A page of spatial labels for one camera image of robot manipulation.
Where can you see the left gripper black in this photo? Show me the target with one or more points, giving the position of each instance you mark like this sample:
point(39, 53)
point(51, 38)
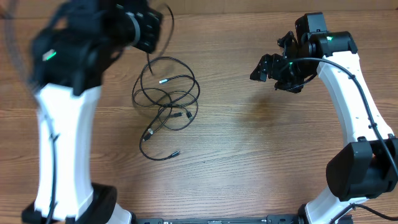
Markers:
point(148, 25)

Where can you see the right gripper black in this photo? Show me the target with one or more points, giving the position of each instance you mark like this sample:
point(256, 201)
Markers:
point(267, 68)

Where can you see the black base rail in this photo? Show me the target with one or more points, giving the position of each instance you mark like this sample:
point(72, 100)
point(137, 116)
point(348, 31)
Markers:
point(214, 221)

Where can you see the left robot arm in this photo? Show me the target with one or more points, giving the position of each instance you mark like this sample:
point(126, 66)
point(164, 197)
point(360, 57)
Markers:
point(70, 55)

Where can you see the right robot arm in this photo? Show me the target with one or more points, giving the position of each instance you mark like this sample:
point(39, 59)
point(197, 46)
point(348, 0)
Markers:
point(366, 167)

